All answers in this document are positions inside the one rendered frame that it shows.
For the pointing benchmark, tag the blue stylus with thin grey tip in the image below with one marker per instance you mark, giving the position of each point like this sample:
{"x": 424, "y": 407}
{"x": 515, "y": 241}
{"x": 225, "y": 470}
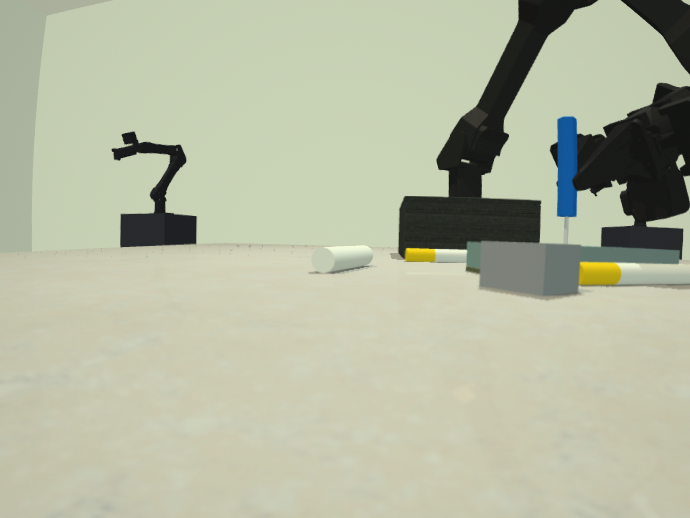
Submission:
{"x": 567, "y": 168}

